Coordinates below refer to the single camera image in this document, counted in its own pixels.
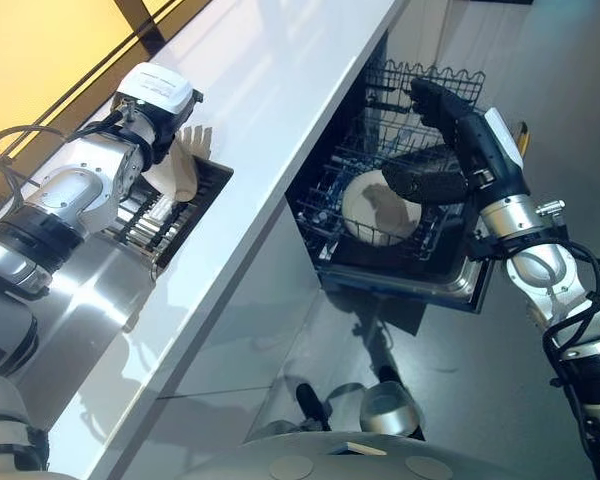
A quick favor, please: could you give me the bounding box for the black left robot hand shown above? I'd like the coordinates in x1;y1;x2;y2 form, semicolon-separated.
115;62;204;164

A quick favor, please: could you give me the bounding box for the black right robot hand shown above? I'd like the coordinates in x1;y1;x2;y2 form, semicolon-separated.
381;77;532;205

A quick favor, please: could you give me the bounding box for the beige plate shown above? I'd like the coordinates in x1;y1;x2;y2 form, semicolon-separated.
148;139;202;204

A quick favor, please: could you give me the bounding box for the stainless dishwasher door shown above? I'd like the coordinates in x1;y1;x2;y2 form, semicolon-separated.
299;234;496;315

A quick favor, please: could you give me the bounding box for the yellow black tool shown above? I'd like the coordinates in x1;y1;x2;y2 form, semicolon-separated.
514;119;532;159

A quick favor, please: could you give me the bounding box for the wooden dish rack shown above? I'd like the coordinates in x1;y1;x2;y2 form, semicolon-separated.
177;124;215;157

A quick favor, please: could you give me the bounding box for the black drying tray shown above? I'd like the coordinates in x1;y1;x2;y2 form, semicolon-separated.
104;154;235;267

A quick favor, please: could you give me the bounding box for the cream plate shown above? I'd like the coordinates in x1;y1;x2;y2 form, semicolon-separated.
340;169;424;248

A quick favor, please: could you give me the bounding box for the silver robot leg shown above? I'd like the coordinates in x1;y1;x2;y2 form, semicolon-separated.
358;380;424;436

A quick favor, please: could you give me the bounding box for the dark robot foot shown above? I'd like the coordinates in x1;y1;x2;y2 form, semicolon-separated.
294;382;334;432

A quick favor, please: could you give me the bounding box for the grey robot torso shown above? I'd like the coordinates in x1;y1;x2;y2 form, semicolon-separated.
172;432;586;480

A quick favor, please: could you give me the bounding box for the wire dishwasher rack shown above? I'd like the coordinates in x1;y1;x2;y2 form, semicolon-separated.
296;58;486;262

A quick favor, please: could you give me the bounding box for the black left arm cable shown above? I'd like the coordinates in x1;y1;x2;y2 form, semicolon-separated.
0;124;89;201

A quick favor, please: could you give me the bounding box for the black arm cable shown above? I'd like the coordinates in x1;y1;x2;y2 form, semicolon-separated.
0;124;89;201
540;238;600;401

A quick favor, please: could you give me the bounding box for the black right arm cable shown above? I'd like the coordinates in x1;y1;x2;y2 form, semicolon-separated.
540;238;600;401

